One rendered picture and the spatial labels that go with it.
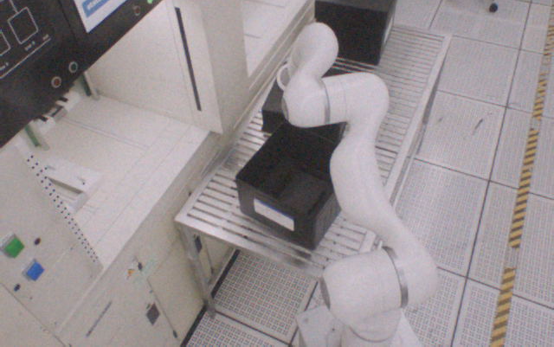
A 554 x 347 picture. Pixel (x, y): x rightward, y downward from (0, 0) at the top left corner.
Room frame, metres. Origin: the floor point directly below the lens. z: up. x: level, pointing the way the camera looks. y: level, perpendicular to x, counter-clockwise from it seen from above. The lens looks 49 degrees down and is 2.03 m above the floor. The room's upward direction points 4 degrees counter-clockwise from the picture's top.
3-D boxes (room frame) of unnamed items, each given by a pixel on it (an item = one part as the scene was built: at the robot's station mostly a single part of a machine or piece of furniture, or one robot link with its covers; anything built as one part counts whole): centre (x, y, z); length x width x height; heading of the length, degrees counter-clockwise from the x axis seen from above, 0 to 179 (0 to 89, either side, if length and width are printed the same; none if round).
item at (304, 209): (0.92, -0.08, 0.85); 0.28 x 0.28 x 0.17; 53
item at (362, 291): (0.43, -0.17, 1.07); 0.19 x 0.12 x 0.24; 99
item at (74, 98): (1.31, 0.81, 0.89); 0.22 x 0.21 x 0.04; 61
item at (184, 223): (1.30, -0.26, 0.38); 1.30 x 0.60 x 0.76; 151
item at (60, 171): (0.92, 0.66, 0.89); 0.22 x 0.21 x 0.04; 61
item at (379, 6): (1.74, -0.40, 0.89); 0.29 x 0.29 x 0.25; 65
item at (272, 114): (1.32, -0.16, 0.83); 0.29 x 0.29 x 0.13; 68
